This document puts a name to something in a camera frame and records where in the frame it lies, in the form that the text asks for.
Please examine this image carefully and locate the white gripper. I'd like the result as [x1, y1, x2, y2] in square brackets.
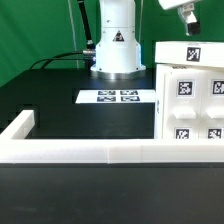
[158, 0, 201, 36]

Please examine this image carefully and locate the white cabinet top block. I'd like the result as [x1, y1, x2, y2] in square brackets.
[155, 41, 224, 68]

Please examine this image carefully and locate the white cabinet body box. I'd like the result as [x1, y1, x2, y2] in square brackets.
[154, 64, 224, 140]

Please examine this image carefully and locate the white cabinet door panel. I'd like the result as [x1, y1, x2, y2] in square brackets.
[199, 72, 224, 139]

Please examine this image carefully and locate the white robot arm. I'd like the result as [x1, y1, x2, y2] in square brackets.
[91, 0, 200, 80]

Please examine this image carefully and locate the white base tag plate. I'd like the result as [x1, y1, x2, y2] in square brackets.
[75, 89, 155, 104]

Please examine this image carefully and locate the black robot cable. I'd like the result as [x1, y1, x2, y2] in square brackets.
[29, 0, 98, 70]

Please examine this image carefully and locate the thin white cable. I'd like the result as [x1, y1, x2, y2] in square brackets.
[67, 0, 80, 70]

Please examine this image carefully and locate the white U-shaped obstacle wall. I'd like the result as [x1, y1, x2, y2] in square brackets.
[0, 110, 224, 164]

